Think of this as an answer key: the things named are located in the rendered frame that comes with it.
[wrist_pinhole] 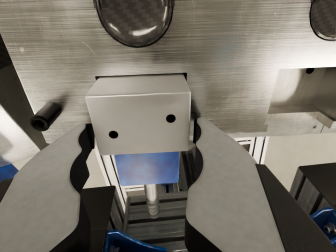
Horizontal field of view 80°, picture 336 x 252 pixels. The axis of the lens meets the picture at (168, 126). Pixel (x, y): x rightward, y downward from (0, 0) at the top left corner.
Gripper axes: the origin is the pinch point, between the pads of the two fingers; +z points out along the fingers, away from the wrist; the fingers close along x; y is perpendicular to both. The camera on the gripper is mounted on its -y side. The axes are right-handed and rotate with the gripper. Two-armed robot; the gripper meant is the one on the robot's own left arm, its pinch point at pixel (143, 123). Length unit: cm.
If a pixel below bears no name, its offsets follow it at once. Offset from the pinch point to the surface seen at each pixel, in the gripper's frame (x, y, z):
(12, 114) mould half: -11.1, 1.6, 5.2
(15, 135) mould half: -11.4, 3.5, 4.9
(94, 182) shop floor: -46, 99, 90
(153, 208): 0.1, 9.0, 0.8
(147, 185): -0.2, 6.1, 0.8
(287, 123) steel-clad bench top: 16.8, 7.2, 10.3
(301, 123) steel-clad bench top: 18.6, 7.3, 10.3
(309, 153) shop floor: 101, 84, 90
